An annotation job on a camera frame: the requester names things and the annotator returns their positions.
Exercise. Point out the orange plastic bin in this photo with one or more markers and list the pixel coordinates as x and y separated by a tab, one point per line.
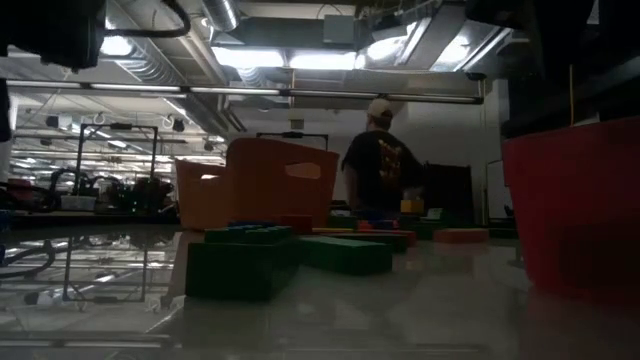
260	185

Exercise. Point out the long green studded brick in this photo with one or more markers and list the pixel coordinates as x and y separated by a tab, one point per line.
240	265
425	227

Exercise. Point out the pink plastic tray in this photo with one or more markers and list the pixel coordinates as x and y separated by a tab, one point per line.
575	200

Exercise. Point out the small green block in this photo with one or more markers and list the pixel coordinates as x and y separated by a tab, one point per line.
342	221

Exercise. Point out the long yellow block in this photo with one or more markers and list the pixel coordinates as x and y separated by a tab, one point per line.
332	230

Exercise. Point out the person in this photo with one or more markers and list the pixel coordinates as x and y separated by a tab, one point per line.
380	165

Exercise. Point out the long green block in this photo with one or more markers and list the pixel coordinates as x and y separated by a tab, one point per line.
345	255
375	241

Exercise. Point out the small yellow block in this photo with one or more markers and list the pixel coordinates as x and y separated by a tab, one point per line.
412	206

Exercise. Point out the long red block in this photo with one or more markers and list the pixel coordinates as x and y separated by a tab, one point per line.
411	237

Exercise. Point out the bright ceiling light panel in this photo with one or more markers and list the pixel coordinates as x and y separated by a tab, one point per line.
280	59

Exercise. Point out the dark cabinet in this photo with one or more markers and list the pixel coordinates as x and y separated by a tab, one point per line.
450	192

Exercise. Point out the grey ceiling box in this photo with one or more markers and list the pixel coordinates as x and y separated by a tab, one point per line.
339	29

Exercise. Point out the dark background robot station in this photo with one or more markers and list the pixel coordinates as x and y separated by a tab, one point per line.
145	195

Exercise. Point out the white storage box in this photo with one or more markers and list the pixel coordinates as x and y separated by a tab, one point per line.
77	202

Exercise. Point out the low black station frame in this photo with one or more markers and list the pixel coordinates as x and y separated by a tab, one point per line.
292	134

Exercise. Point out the small wall sign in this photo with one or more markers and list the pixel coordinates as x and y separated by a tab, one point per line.
296	124

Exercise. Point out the silver horizontal frame bar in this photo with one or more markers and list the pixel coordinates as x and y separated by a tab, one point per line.
250	91

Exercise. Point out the shiny round duct pipe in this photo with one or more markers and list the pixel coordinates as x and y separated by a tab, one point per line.
222	14

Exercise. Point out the long silver spiral duct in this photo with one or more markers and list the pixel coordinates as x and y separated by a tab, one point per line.
150	62

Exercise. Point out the tall black station frame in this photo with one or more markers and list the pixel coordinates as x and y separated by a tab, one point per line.
120	126

